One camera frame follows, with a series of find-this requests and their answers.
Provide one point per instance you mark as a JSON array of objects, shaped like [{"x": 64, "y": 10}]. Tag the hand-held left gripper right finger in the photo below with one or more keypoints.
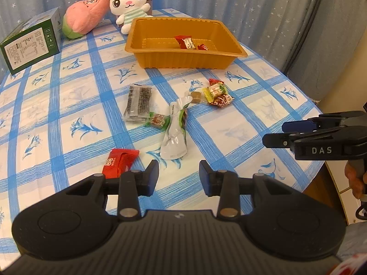
[{"x": 204, "y": 177}]

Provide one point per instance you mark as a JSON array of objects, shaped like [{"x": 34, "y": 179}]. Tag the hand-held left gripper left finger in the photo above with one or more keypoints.
[{"x": 152, "y": 177}]

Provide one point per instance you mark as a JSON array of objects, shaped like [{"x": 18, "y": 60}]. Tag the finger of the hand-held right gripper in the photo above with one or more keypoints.
[
  {"x": 295, "y": 126},
  {"x": 276, "y": 140}
]

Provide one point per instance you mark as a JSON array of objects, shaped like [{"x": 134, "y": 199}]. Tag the red snack packet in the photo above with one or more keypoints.
[{"x": 119, "y": 161}]

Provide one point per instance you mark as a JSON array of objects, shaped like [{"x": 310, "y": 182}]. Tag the green candy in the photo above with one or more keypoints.
[{"x": 157, "y": 120}]

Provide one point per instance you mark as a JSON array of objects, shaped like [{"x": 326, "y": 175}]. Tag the black seaweed snack packet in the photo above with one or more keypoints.
[{"x": 139, "y": 101}]

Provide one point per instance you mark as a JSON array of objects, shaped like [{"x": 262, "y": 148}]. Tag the golden plastic tray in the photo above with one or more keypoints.
[{"x": 160, "y": 54}]

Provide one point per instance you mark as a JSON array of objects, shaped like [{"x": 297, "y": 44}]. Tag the person's right hand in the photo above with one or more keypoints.
[{"x": 355, "y": 177}]

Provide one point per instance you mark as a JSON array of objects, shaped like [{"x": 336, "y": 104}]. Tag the white spout pouch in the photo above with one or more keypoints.
[{"x": 173, "y": 141}]

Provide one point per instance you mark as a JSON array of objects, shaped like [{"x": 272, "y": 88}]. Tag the clear wrapped caramel candy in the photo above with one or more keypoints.
[{"x": 195, "y": 96}]

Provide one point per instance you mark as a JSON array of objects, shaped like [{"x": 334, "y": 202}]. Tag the blue checked tablecloth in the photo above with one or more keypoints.
[{"x": 71, "y": 97}]

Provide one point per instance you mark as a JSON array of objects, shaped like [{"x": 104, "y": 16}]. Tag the small red candy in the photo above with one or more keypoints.
[{"x": 203, "y": 46}]

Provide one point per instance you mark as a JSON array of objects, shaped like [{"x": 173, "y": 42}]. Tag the red white cloth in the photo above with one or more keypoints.
[{"x": 352, "y": 265}]

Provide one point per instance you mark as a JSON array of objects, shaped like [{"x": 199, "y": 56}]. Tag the red white-label candy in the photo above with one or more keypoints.
[{"x": 185, "y": 42}]

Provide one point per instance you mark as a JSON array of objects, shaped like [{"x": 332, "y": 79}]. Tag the white bunny plush toy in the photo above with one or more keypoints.
[{"x": 129, "y": 4}]

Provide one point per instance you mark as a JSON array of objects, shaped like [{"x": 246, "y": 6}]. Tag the pink plush toy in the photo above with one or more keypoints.
[{"x": 86, "y": 14}]

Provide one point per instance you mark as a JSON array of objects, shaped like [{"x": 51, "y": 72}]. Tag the green cardboard box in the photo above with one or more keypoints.
[{"x": 28, "y": 45}]

